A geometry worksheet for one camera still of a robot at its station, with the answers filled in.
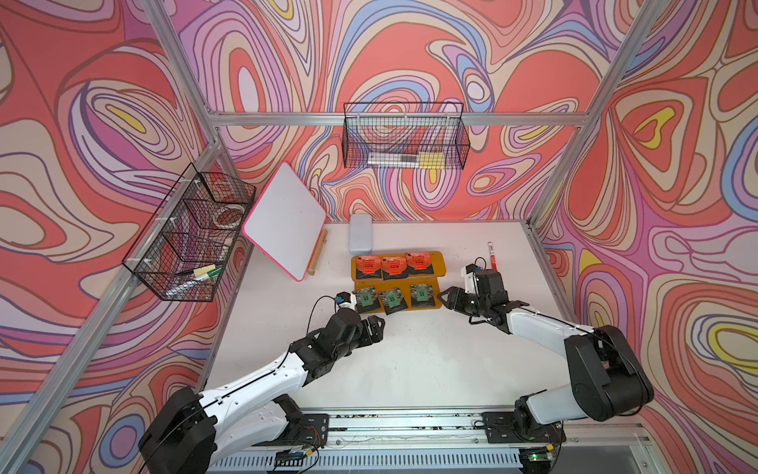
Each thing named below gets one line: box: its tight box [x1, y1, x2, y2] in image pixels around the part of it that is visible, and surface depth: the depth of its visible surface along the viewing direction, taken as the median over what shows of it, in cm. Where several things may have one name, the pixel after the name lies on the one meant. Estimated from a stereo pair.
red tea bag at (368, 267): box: [355, 254, 382, 280], surface depth 90 cm
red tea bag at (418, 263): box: [404, 251, 435, 276], surface depth 91 cm
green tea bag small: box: [378, 287, 409, 316], surface depth 98 cm
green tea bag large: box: [352, 286, 381, 315], surface depth 98 cm
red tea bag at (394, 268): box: [380, 256, 409, 281], surface depth 90 cm
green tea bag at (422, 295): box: [410, 284, 437, 309], surface depth 98 cm
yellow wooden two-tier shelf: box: [350, 250, 447, 315], surface depth 93 cm
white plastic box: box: [348, 213, 373, 255], surface depth 118 cm
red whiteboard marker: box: [487, 240, 499, 272], surface depth 110 cm
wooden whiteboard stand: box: [307, 228, 328, 276], surface depth 106 cm
